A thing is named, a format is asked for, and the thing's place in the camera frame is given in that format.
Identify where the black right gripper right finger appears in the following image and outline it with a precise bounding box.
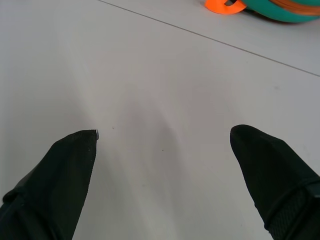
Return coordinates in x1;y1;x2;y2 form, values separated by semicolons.
229;124;320;240

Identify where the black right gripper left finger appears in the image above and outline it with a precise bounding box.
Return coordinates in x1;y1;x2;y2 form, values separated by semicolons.
0;129;100;240

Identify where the teal round container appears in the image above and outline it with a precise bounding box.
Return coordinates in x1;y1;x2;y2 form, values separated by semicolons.
240;0;320;24

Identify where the orange plastic kicker piece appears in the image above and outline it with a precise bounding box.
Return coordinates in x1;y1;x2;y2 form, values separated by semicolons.
204;0;247;15

